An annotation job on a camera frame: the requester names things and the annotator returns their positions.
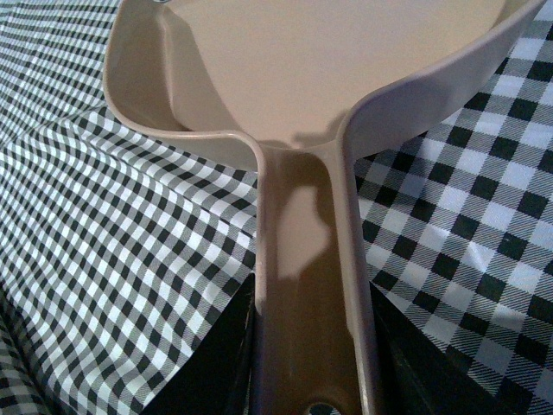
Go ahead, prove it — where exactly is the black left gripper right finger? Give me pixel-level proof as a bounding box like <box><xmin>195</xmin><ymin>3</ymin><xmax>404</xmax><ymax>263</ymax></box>
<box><xmin>366</xmin><ymin>283</ymin><xmax>553</xmax><ymax>415</ymax></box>

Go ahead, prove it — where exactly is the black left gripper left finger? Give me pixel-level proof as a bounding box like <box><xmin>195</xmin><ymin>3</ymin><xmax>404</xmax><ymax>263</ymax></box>
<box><xmin>144</xmin><ymin>274</ymin><xmax>255</xmax><ymax>414</ymax></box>

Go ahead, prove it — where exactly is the beige plastic dustpan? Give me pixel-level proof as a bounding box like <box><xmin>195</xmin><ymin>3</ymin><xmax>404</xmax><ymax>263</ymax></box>
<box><xmin>104</xmin><ymin>1</ymin><xmax>542</xmax><ymax>414</ymax></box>

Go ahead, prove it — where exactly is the black white gingham tablecloth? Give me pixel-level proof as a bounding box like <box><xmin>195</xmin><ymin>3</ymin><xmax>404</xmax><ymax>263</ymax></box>
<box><xmin>1</xmin><ymin>1</ymin><xmax>552</xmax><ymax>414</ymax></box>

